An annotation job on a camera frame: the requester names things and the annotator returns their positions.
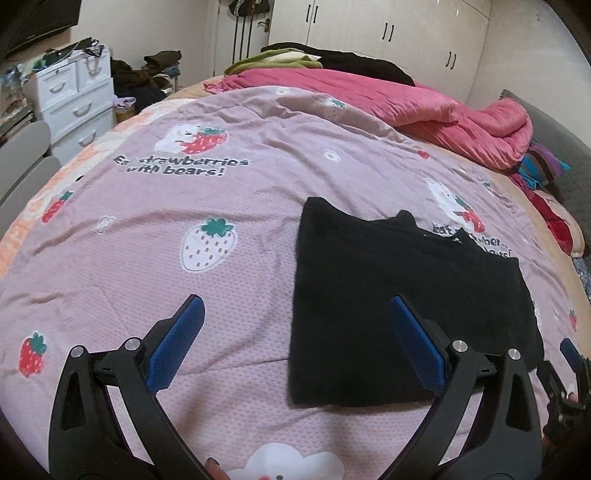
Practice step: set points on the black garment with orange sleeve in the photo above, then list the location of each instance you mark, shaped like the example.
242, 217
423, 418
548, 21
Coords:
392, 295

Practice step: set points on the white drawer cabinet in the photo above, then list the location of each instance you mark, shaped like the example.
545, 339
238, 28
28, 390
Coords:
69, 106

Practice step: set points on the door with hanging bags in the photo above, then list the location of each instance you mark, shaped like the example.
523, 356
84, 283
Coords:
242, 37

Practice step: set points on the strawberry printed pink bedsheet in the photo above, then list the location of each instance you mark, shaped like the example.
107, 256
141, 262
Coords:
138, 258

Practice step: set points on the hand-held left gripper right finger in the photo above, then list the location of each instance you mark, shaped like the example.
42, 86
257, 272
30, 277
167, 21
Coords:
418, 344

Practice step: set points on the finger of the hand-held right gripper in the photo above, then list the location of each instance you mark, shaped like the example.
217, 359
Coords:
571, 354

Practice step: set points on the pile of dark clothes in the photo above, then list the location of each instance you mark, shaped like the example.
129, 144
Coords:
138, 78

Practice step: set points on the grey headboard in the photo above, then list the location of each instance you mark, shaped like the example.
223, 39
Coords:
568, 157

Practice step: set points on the black screen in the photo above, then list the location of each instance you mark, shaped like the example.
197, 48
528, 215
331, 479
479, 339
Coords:
32, 23

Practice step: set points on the purple cloth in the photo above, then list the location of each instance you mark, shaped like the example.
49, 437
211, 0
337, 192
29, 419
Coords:
124, 102

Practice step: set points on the pink quilt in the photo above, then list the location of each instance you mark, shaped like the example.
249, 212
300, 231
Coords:
369, 99

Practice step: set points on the colourful striped pillow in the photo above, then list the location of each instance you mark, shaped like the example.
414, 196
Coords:
542, 164

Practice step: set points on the white wardrobe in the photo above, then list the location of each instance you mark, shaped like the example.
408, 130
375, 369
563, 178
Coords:
369, 32

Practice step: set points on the black cloth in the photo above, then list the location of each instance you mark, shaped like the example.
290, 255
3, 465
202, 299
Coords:
360, 62

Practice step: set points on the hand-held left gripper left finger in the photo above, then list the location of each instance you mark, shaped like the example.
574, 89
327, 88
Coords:
178, 341

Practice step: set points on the green blanket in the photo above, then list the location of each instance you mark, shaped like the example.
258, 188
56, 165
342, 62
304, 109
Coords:
272, 60

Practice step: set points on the red cloth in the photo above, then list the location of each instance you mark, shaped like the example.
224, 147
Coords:
549, 217

